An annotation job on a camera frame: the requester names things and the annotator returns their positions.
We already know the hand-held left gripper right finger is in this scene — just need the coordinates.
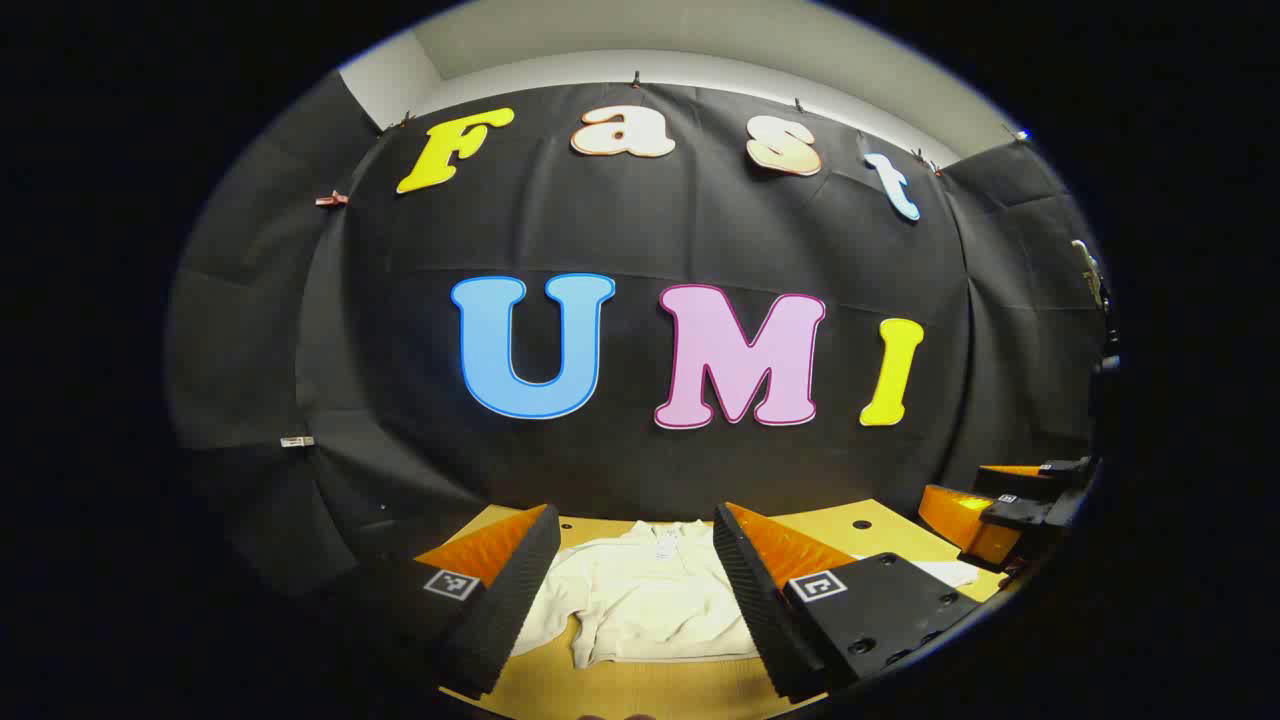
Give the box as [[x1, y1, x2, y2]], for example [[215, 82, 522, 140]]
[[712, 501, 983, 705]]

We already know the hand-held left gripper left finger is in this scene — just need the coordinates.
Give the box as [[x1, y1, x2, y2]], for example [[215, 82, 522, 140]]
[[335, 503, 563, 701]]

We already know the cream white sweatshirt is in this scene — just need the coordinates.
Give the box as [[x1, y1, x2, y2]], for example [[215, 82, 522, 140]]
[[510, 518, 981, 669]]

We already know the black backdrop cloth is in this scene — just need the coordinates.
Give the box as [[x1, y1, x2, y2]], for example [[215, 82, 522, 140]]
[[165, 70, 1116, 601]]

